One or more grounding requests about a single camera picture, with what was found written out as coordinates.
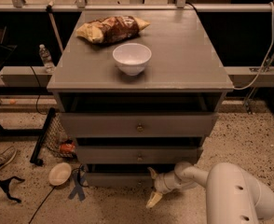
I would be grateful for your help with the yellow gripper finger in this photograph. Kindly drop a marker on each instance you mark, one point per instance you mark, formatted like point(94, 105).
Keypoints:
point(153, 173)
point(154, 198)

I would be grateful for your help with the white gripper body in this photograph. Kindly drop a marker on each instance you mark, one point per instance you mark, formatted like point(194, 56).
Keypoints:
point(163, 183)

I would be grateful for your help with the grey bottom drawer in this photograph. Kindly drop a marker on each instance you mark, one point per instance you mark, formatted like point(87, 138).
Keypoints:
point(131, 180)

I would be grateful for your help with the grey drawer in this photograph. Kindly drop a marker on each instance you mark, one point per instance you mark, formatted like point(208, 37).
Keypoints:
point(137, 155)
point(131, 180)
point(114, 125)

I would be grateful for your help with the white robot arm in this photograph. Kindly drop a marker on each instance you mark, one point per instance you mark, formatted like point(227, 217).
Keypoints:
point(233, 196)

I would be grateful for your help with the grey middle drawer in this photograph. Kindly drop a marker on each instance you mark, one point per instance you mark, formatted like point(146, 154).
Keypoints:
point(137, 155)

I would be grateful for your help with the grey drawer cabinet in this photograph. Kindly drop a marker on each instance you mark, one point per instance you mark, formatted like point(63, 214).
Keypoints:
point(184, 76)

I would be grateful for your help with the grey top drawer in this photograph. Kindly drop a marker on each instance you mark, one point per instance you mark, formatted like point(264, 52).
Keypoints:
point(114, 125)

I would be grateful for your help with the orange can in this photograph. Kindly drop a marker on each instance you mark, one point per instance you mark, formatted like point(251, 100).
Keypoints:
point(67, 148)

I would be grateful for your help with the white bowl on floor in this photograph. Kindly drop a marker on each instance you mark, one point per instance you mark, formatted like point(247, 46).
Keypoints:
point(59, 174)

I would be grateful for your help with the mesh net basket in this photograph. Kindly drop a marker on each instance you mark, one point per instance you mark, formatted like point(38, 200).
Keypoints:
point(56, 136)

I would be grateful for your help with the white bowl on cabinet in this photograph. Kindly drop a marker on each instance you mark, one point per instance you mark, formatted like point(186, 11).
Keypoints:
point(132, 58)

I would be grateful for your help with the black metal bar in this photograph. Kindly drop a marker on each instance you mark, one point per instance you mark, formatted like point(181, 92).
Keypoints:
point(34, 158)

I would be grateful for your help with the brown yellow chip bag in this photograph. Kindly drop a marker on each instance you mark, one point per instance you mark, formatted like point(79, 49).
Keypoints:
point(111, 29)

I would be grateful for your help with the grey sneaker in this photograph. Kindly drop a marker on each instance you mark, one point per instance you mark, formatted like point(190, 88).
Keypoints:
point(0, 160)

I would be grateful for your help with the clear plastic water bottle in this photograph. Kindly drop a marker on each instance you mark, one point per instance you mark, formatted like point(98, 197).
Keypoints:
point(46, 59)

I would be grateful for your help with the black bracket on floor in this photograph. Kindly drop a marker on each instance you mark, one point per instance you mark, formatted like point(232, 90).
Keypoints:
point(4, 185)

